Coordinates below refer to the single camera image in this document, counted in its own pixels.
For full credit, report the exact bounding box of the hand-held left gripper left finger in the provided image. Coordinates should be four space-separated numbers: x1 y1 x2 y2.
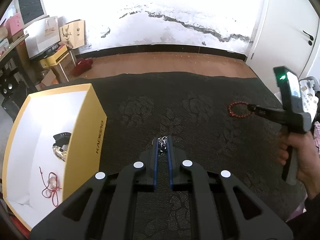
29 136 160 240

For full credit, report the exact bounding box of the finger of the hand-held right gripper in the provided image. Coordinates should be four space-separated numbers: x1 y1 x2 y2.
247 104 285 116
254 111 286 125

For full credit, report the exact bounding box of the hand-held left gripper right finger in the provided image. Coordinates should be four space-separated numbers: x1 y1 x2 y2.
166 135 293 240

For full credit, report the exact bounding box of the silver chain necklace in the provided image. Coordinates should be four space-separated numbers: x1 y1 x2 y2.
157 136 168 155

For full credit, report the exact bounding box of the red bead bracelet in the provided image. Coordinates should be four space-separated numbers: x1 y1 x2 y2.
228 101 255 117

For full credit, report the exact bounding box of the large yellow cardboard box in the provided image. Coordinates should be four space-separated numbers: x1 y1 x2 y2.
2 83 107 232

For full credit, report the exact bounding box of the gold wristwatch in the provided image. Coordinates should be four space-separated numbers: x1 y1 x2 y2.
51 132 72 162

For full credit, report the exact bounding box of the red cord necklace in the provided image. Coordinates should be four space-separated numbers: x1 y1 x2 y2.
39 166 62 207

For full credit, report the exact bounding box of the person's right hand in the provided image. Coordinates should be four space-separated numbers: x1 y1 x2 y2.
278 129 320 200

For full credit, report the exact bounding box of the white printed plastic bag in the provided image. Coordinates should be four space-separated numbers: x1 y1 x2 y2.
297 79 320 120

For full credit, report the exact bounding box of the black patterned mat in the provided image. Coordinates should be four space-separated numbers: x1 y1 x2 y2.
30 71 308 240

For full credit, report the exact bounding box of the pink packet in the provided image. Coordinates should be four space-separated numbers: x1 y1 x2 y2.
314 121 320 155

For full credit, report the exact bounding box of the white door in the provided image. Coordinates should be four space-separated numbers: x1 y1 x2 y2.
245 0 320 80

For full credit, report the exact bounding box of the red cloth bag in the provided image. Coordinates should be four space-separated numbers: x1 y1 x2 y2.
72 58 93 77

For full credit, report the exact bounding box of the brown cardboard box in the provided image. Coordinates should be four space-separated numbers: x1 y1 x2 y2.
58 52 77 83
35 69 59 90

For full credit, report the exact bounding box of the small yellow box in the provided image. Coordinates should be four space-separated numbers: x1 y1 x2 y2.
39 45 69 68

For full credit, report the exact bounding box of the red plastic stool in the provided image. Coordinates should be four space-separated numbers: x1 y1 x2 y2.
7 216 32 240

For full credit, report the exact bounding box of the tan paper bag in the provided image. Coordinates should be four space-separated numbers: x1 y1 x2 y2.
59 19 85 49

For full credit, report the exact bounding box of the black speaker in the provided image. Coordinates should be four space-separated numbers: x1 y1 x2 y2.
0 76 18 98

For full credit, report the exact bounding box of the white paper bag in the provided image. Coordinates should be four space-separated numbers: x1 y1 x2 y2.
24 16 62 60

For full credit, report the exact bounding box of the black desk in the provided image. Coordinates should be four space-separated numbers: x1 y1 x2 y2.
0 35 38 98

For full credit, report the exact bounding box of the pink box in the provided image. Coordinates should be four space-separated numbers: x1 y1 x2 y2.
5 14 28 38

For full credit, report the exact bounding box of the beige computer monitor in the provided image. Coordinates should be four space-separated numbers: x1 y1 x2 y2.
15 0 47 26

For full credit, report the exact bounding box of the black door handle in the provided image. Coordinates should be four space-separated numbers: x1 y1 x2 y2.
302 30 315 47

